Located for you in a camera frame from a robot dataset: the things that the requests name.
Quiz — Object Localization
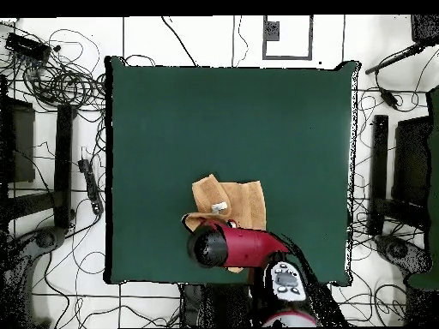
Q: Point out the tan terry towel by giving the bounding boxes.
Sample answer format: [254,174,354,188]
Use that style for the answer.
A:
[181,173,268,274]

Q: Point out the dark flat panel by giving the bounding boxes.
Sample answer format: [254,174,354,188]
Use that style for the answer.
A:
[391,115,432,206]
[0,97,36,184]

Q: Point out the dark green table cloth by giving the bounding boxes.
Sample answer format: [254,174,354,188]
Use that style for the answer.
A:
[104,55,360,287]

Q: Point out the black power strip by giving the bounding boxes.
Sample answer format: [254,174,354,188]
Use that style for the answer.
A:
[77,158,105,216]

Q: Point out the black stand bar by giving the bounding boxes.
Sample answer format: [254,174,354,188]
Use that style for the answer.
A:
[368,114,390,236]
[53,104,78,230]

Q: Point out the black floor equipment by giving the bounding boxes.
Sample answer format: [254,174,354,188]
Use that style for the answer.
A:
[33,226,67,250]
[375,234,431,275]

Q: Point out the black stand crossbar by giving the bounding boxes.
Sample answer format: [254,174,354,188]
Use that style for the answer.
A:
[371,197,430,230]
[6,189,66,220]

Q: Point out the black power adapter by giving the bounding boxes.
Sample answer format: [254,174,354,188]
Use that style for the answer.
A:
[379,87,400,111]

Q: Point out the dark green fabric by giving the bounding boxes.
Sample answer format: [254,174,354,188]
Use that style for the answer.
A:
[407,85,439,291]

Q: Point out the black rod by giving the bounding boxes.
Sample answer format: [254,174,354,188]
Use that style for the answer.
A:
[364,43,426,75]

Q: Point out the black electronics box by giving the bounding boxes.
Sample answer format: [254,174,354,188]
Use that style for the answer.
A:
[4,32,52,63]

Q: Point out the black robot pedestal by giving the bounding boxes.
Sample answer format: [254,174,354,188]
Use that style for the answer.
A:
[179,283,255,328]

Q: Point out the long black cable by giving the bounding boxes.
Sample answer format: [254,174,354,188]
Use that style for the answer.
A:
[160,15,198,68]

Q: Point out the grey rectangular frame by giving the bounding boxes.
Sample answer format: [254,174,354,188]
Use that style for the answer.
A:
[262,15,314,61]

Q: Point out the tangled black cables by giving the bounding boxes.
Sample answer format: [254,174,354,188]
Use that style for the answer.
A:
[20,28,107,111]

